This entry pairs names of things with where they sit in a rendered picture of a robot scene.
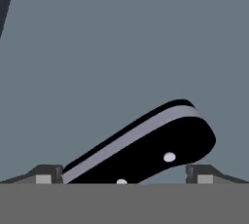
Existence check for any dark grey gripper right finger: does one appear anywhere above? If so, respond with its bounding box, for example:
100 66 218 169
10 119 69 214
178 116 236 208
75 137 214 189
185 164 249 185

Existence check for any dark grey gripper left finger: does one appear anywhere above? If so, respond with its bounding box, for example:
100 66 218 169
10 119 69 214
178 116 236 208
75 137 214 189
0 164 64 185

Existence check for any grey drawer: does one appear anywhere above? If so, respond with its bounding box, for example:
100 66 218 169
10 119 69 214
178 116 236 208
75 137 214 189
0 0 249 185

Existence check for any black handled kitchen knife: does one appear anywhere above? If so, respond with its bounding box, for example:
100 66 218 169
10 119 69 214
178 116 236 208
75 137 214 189
61 98 217 185

